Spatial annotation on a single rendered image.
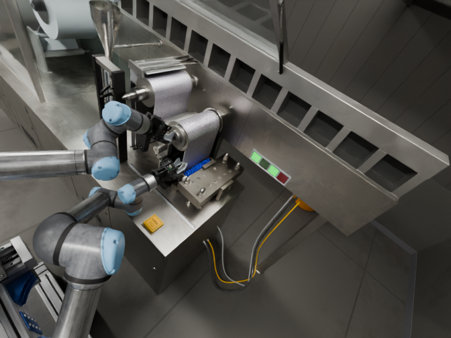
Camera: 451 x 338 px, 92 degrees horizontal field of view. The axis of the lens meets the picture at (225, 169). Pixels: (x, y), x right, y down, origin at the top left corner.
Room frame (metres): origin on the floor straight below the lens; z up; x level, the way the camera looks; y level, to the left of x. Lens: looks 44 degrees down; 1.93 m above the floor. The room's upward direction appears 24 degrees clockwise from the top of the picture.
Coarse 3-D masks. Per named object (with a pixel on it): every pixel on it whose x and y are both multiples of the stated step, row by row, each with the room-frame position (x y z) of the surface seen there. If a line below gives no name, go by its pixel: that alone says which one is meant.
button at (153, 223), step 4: (152, 216) 0.52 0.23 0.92; (156, 216) 0.53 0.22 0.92; (148, 220) 0.50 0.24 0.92; (152, 220) 0.50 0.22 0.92; (156, 220) 0.51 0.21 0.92; (160, 220) 0.52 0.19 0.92; (144, 224) 0.47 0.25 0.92; (148, 224) 0.48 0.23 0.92; (152, 224) 0.48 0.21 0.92; (156, 224) 0.49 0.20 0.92; (160, 224) 0.50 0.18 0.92; (148, 228) 0.46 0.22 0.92; (152, 228) 0.47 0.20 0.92; (156, 228) 0.47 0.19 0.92; (152, 232) 0.45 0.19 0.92
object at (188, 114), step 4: (188, 112) 1.02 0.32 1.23; (192, 112) 1.03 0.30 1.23; (196, 112) 1.05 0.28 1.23; (176, 116) 0.94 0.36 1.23; (180, 116) 0.95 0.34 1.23; (184, 116) 0.96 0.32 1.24; (188, 116) 0.98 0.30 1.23; (164, 120) 0.87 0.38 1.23; (168, 120) 0.88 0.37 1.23; (172, 120) 0.89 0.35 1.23; (176, 120) 0.90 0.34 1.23; (180, 120) 0.92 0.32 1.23; (160, 144) 0.81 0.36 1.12
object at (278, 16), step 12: (180, 0) 1.27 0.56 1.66; (276, 0) 0.76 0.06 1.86; (204, 12) 1.21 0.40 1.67; (276, 12) 0.80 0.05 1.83; (276, 24) 0.85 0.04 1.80; (240, 36) 1.12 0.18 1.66; (276, 36) 0.90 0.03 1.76; (264, 48) 1.07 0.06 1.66; (288, 48) 0.99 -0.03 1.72; (288, 60) 1.04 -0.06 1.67
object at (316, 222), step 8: (320, 216) 0.92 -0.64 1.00; (312, 224) 0.92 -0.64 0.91; (320, 224) 0.91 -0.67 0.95; (296, 232) 0.97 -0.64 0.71; (304, 232) 0.92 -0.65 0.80; (312, 232) 0.90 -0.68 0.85; (288, 240) 0.94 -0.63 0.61; (296, 240) 0.91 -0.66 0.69; (280, 248) 0.93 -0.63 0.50; (288, 248) 0.91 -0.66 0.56; (272, 256) 0.92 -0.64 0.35; (280, 256) 0.91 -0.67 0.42; (264, 264) 0.92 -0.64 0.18; (256, 272) 0.91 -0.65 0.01
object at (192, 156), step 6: (210, 138) 0.92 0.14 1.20; (198, 144) 0.84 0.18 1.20; (204, 144) 0.89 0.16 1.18; (210, 144) 0.94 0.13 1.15; (186, 150) 0.76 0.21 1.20; (192, 150) 0.80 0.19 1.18; (198, 150) 0.85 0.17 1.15; (204, 150) 0.90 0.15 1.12; (210, 150) 0.96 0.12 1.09; (186, 156) 0.77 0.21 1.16; (192, 156) 0.81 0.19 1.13; (198, 156) 0.86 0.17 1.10; (204, 156) 0.92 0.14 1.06; (186, 162) 0.78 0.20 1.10; (192, 162) 0.83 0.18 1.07; (198, 162) 0.88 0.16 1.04; (186, 168) 0.79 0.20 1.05
